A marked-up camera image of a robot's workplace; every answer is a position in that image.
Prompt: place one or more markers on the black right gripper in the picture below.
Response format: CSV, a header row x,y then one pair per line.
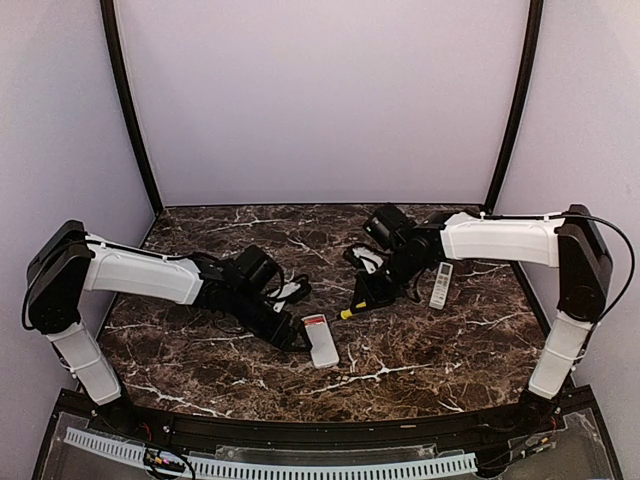
x,y
372,296

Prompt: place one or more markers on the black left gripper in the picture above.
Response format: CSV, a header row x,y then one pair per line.
x,y
284,342

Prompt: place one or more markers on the yellow handled screwdriver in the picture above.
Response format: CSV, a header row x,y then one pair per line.
x,y
354,309

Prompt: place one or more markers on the white remote control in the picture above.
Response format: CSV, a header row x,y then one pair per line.
x,y
323,351

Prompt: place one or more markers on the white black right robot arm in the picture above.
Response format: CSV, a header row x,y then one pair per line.
x,y
568,241

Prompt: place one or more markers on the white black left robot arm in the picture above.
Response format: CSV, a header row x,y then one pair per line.
x,y
73,262

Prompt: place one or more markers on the white air conditioner remote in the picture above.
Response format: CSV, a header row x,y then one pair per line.
x,y
441,286

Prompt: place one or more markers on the red AAA battery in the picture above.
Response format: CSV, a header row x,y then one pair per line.
x,y
314,320

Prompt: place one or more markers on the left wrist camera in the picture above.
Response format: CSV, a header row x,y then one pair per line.
x,y
290,290

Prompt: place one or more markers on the white slotted cable duct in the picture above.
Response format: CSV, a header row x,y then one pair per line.
x,y
252,463

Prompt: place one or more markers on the black front rail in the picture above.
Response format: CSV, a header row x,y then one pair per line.
x,y
478,431

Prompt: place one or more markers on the black right frame post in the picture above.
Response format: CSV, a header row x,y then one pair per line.
x,y
525,69

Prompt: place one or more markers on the black frame post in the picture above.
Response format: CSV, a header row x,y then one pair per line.
x,y
126,101
525,69

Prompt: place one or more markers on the black left frame post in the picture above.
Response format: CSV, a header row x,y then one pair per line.
x,y
126,101

